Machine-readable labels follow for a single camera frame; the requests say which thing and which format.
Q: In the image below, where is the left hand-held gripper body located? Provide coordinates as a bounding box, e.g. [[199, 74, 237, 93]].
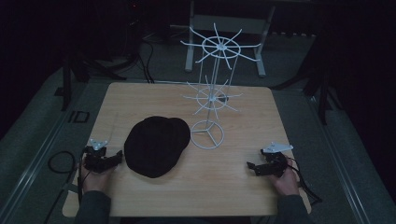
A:
[[81, 138, 117, 174]]

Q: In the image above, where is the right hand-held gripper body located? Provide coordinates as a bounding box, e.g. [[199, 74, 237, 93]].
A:
[[255, 141, 294, 177]]

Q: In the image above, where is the black hat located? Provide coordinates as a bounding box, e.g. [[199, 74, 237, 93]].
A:
[[123, 116, 191, 179]]

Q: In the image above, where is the white wire display rack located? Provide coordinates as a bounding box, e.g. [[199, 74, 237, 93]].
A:
[[179, 22, 262, 150]]

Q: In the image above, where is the person's right hand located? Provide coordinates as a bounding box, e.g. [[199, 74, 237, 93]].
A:
[[268, 157, 301, 197]]

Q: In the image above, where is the black tripod stand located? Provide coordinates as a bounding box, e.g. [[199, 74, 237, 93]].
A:
[[60, 50, 150, 112], [274, 40, 344, 126]]

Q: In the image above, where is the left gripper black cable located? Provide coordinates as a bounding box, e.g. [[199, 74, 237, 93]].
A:
[[43, 150, 86, 224]]

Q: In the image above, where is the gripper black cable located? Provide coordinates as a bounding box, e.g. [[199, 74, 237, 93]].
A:
[[288, 157, 324, 207], [43, 150, 86, 224]]

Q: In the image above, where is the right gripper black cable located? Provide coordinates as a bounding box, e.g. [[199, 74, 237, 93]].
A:
[[288, 157, 324, 207]]

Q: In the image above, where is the black rectangular floor bracket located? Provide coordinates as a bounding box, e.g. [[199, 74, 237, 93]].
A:
[[67, 110, 91, 124]]

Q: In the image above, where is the black floor cable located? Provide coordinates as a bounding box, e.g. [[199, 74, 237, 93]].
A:
[[136, 34, 156, 84]]

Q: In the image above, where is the white metal table frame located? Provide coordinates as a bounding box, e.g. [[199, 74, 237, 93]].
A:
[[184, 0, 276, 78]]

